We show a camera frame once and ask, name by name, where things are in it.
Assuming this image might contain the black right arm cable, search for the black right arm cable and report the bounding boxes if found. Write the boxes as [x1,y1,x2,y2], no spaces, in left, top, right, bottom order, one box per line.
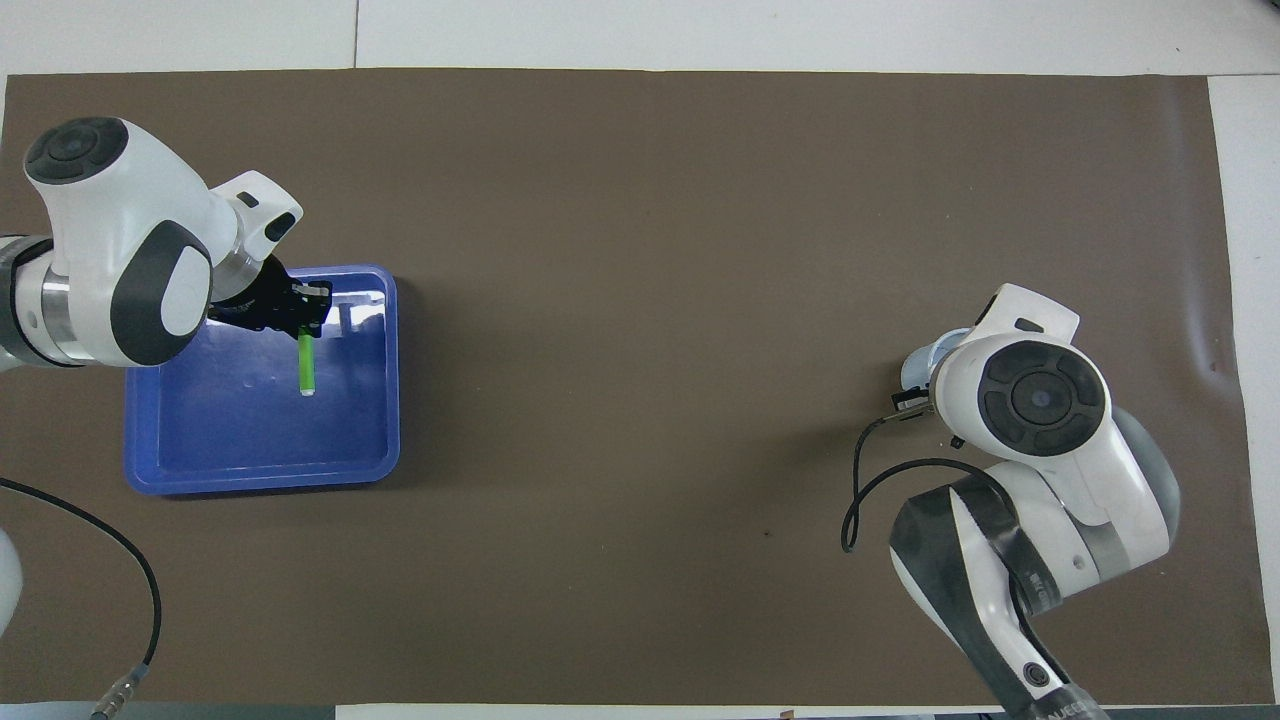
[842,405,1001,554]

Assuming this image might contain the blue plastic tray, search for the blue plastic tray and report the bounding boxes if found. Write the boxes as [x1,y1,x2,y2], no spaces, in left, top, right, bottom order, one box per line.
[124,264,401,497]

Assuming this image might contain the brown table mat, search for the brown table mat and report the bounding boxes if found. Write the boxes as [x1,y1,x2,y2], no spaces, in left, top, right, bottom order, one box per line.
[0,68,1259,706]

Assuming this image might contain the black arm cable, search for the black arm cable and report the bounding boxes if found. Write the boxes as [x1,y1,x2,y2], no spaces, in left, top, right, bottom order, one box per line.
[842,405,1001,554]
[0,478,163,720]

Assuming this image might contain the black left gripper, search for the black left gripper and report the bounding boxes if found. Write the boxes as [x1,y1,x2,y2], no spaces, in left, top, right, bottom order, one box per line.
[208,258,333,339]

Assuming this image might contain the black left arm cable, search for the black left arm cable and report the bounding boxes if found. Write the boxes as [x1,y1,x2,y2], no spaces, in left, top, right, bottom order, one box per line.
[0,478,163,720]

